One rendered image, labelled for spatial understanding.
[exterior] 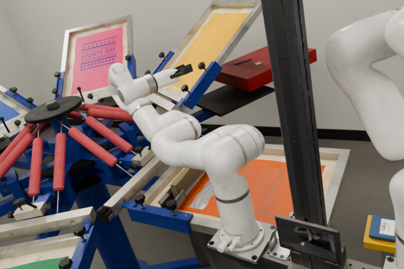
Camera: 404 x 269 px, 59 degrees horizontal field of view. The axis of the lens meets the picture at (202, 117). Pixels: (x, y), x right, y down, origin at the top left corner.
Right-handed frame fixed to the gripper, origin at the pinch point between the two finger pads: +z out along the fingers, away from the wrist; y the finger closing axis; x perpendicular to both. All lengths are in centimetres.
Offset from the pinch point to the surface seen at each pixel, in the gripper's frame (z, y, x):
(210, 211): -15, 11, -55
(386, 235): 13, 66, -61
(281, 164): 26, 12, -55
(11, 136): -63, -124, -18
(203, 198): -12, 2, -53
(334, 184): 23, 41, -56
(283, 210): 3, 32, -58
